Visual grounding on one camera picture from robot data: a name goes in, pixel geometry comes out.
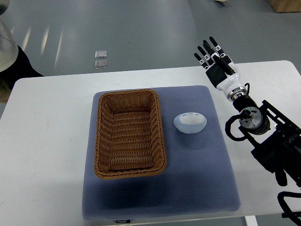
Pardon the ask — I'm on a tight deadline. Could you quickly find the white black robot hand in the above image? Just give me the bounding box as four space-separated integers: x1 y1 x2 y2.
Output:
194 36 246 98

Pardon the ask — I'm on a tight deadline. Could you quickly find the blue white plush toy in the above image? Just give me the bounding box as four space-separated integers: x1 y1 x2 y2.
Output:
173 112 207 134

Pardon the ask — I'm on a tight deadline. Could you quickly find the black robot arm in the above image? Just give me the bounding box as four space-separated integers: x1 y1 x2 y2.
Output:
194 37 301 225

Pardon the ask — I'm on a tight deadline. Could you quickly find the brown wicker basket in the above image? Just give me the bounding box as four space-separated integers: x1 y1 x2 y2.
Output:
94 89 167 179

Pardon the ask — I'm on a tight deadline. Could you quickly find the brown cardboard box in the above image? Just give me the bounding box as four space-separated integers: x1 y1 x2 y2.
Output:
268 0 301 13

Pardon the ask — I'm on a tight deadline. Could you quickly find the upper metal floor plate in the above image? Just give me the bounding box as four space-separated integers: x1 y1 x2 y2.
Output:
95 50 107 59

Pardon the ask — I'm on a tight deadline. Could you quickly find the blue fabric mat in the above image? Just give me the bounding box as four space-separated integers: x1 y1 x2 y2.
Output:
82 85 240 220

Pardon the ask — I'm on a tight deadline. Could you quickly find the white table leg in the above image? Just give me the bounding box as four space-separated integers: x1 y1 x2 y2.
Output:
245 215 258 226

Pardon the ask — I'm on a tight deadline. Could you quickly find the person in grey clothing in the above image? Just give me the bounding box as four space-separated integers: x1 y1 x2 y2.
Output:
0 0 44 104

